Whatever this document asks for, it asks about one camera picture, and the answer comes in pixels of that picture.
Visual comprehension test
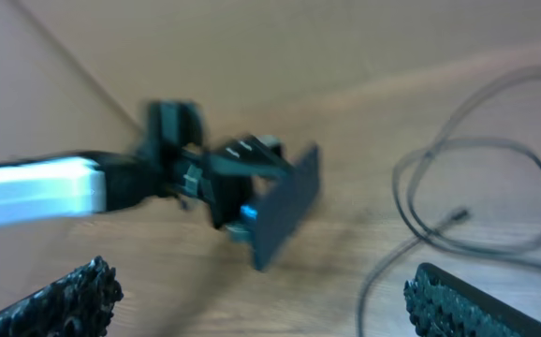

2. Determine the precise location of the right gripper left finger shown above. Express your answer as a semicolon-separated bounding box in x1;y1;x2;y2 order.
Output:
0;256;124;337

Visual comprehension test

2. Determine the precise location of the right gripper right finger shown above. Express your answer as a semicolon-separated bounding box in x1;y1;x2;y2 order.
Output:
403;263;541;337

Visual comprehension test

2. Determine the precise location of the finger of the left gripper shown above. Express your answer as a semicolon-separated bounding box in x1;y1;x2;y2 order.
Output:
206;135;293;179
225;204;258;243

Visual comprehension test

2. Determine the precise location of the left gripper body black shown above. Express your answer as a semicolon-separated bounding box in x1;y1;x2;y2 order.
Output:
176;133;285;230

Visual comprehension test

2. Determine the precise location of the blue Galaxy smartphone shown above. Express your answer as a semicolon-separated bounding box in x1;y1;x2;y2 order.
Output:
241;145;321;271

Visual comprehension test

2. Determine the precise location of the black USB charging cable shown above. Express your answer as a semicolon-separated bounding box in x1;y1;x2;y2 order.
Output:
355;65;541;337

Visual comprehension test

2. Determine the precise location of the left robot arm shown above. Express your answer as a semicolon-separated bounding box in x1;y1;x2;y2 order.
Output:
0;100;316;239

